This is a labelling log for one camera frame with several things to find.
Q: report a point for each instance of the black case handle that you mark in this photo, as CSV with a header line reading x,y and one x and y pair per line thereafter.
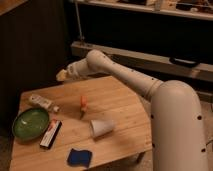
x,y
183,63

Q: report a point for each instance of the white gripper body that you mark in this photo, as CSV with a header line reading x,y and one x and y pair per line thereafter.
x,y
78,69

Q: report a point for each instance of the dark cabinet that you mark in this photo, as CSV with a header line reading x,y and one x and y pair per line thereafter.
x,y
32,49

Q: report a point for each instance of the green bowl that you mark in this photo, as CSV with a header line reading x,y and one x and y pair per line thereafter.
x,y
30,124

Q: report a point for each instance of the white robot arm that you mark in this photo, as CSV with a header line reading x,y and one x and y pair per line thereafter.
x,y
178,133

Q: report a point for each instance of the wooden table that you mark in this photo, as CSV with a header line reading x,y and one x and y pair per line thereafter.
x,y
107,99

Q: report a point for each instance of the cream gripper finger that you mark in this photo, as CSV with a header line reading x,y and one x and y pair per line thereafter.
x,y
62,75

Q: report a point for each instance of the white plastic bottle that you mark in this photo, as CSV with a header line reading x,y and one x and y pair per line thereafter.
x,y
43,102

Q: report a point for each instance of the metal pole stand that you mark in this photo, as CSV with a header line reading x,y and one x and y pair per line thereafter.
x,y
81,37

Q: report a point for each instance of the blue sponge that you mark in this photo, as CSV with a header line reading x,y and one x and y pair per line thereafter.
x,y
79,158

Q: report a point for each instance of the long grey case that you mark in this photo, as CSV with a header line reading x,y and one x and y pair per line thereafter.
x,y
146,61

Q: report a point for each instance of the background shelf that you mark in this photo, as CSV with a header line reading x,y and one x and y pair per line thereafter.
x,y
147,9

